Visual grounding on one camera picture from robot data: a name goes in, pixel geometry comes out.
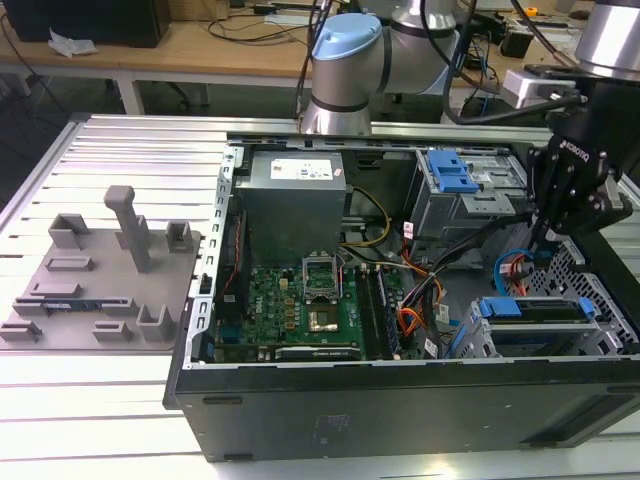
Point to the silver drive cage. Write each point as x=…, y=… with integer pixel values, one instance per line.
x=450, y=215

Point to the hard disk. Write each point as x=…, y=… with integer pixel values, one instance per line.
x=540, y=312

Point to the blue drive bay latch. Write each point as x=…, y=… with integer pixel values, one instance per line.
x=450, y=172

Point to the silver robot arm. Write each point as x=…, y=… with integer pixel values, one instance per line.
x=345, y=75

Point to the grey power supply unit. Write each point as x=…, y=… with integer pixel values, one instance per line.
x=290, y=205

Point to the silver CPU socket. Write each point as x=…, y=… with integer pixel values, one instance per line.
x=320, y=277

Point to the black open PC case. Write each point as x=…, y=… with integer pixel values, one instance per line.
x=400, y=410

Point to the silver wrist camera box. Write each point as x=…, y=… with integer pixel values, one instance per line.
x=525, y=87

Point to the grey parts rack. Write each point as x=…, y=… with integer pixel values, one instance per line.
x=90, y=320

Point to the small black device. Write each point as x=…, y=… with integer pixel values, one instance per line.
x=516, y=42

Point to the large black box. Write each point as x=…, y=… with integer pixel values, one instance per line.
x=85, y=20

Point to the green motherboard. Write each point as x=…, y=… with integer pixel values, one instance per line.
x=280, y=310

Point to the square bronze chipset chip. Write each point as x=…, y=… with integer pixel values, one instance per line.
x=323, y=321

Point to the black RAM slot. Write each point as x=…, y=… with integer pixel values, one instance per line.
x=367, y=315
x=387, y=310

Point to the wooden desk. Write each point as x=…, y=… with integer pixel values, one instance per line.
x=200, y=55

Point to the crumpled white paper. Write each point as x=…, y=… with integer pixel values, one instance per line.
x=70, y=44

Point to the black graphics card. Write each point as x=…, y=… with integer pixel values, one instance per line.
x=320, y=353

